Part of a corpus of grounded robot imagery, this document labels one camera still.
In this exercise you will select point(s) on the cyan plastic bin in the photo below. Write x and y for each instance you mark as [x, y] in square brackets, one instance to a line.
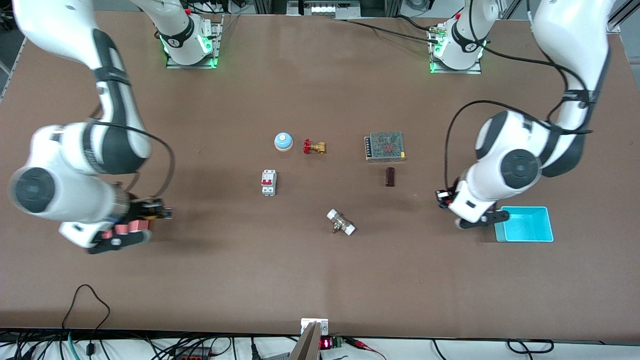
[530, 225]

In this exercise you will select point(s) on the silver metal clamp bracket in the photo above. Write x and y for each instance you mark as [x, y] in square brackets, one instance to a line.
[322, 326]

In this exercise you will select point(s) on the dark brown cylindrical capacitor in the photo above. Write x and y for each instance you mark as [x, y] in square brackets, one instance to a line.
[390, 177]

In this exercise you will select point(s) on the white-capped metal pipe fitting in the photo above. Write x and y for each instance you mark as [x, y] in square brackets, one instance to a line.
[341, 222]

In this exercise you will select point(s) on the blue round bell button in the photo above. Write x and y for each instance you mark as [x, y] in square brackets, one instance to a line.
[283, 141]

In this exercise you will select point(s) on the red alligator clip lead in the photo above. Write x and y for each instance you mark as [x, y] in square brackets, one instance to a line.
[364, 344]

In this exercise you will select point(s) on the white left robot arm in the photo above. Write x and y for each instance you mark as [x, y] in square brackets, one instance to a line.
[520, 165]

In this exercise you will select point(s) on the white red circuit breaker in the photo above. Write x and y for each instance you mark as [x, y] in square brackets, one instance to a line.
[269, 182]

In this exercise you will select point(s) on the red digit display module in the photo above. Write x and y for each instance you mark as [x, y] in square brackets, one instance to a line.
[325, 344]

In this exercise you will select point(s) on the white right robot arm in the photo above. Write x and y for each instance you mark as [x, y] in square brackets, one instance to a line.
[55, 195]

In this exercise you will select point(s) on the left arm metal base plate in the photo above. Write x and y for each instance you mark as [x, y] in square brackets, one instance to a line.
[435, 60]

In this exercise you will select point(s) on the aluminium frame profile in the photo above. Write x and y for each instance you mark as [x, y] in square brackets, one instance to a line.
[616, 15]

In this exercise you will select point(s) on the grey metal bar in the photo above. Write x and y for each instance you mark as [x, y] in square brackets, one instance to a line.
[306, 346]

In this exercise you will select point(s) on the metal mesh power supply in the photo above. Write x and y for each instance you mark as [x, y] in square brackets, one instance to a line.
[385, 146]

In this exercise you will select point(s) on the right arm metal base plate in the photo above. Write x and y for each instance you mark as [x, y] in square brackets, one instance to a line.
[215, 45]

